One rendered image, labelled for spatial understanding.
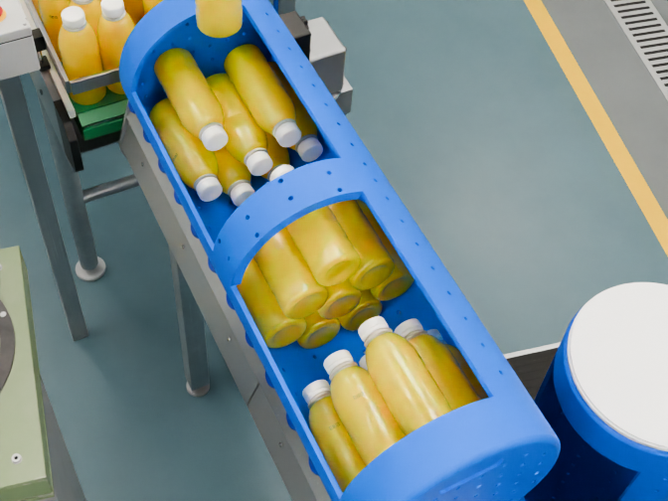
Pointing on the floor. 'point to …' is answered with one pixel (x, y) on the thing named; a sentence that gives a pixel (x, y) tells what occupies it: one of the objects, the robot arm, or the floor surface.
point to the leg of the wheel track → (191, 334)
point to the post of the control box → (42, 201)
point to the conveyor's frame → (55, 106)
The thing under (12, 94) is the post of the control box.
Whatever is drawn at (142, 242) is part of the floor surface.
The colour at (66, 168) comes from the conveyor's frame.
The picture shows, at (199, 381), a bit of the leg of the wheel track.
